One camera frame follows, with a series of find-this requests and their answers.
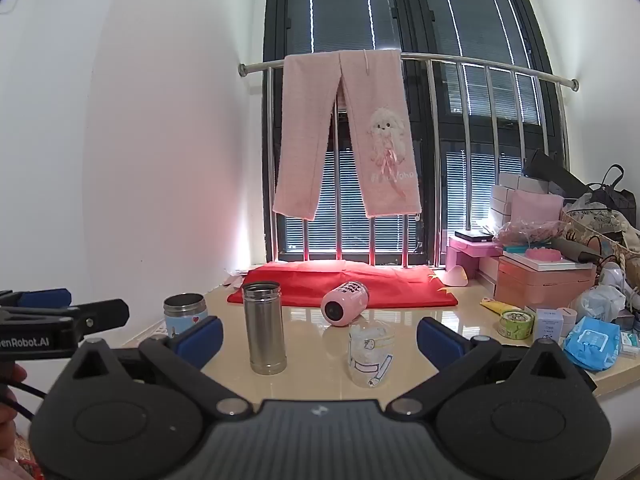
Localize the crinkled clear plastic wrap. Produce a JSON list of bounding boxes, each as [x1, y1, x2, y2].
[[492, 220, 568, 248]]

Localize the pink pants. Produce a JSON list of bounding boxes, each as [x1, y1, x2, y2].
[[272, 49, 422, 221]]

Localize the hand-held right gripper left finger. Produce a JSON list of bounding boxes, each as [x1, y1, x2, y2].
[[67, 316, 253, 420]]

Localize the large pink box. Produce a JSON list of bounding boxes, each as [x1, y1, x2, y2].
[[494, 251, 599, 312]]

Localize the person's left hand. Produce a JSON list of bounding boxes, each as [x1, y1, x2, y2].
[[0, 362, 30, 467]]

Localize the steel window railing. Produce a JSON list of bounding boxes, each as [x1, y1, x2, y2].
[[238, 52, 580, 268]]

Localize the red cloth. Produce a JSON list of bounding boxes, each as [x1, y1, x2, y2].
[[227, 261, 459, 307]]

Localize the dark handbag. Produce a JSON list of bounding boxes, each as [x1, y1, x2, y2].
[[587, 164, 638, 221]]

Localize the black cable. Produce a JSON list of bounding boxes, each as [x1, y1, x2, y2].
[[0, 380, 48, 420]]

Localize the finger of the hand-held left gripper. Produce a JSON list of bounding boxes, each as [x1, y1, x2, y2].
[[0, 288, 72, 310], [0, 299, 131, 335]]

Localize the yellow tube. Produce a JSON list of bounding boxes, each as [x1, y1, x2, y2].
[[480, 297, 522, 314]]

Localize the small pink storage box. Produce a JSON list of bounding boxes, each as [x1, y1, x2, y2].
[[445, 236, 504, 274]]

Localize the clear plastic cup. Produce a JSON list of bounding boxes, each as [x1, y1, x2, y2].
[[347, 322, 394, 390]]

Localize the short steel cup blue label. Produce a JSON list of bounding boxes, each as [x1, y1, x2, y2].
[[163, 293, 208, 339]]

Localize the pink cup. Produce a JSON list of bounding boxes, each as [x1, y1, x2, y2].
[[320, 281, 369, 328]]

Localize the grey hair dryer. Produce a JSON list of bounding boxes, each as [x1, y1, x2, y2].
[[550, 237, 602, 262]]

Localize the white hair dryer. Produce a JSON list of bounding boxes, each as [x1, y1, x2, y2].
[[597, 261, 640, 311]]

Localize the floral woven bag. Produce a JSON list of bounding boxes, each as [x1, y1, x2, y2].
[[560, 207, 640, 273]]

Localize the blue wet wipes pack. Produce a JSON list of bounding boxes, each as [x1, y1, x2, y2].
[[562, 316, 622, 372]]

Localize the small white box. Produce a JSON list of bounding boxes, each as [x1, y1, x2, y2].
[[533, 308, 564, 342]]

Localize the clear plastic bag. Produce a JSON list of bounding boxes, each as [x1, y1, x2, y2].
[[570, 285, 627, 323]]

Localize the tall stainless steel tumbler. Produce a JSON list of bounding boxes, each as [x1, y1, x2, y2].
[[242, 281, 287, 375]]

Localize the stack of white boxes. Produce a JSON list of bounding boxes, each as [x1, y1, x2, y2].
[[488, 172, 552, 241]]

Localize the black window frame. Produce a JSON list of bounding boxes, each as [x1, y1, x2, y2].
[[263, 0, 567, 267]]

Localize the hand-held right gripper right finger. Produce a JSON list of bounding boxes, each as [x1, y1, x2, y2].
[[390, 316, 598, 420]]

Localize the green tin can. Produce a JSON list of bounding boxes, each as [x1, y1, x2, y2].
[[497, 310, 536, 339]]

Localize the black folded bag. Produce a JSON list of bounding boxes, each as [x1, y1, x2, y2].
[[522, 148, 591, 198]]

